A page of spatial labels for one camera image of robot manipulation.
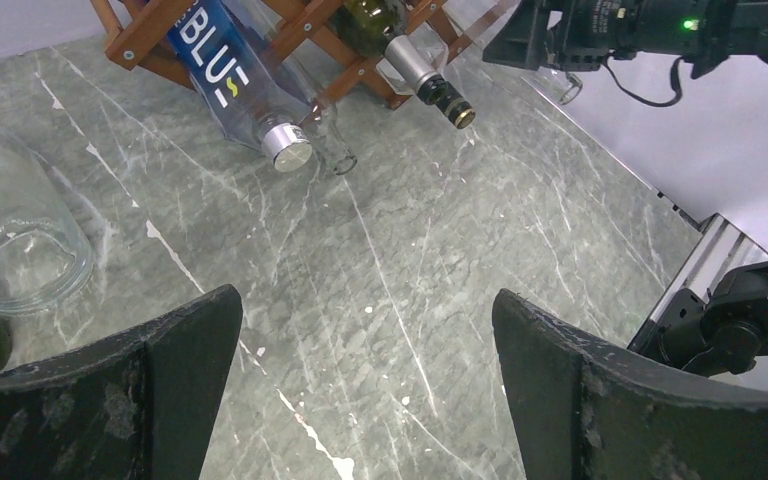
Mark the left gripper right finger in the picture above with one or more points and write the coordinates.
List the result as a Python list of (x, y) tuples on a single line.
[(585, 408)]

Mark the clear bottle silver cap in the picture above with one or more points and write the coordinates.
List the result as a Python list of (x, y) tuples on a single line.
[(543, 79)]

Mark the clear round glass bottle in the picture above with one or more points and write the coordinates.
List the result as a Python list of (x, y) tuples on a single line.
[(318, 106)]

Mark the brown wooden wine rack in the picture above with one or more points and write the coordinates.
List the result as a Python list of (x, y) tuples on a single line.
[(141, 42)]

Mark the dark green labelled wine bottle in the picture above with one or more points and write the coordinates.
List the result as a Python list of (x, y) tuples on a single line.
[(375, 28)]

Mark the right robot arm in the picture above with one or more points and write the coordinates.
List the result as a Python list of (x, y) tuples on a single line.
[(678, 92)]

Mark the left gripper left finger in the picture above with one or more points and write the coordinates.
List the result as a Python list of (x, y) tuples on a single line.
[(138, 404)]

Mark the clear square gold-label bottle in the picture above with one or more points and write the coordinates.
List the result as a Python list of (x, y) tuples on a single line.
[(410, 59)]

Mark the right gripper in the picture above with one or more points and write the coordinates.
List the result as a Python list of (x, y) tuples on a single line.
[(586, 34)]

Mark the blue square bottle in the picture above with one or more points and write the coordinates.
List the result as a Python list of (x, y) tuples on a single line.
[(256, 100)]

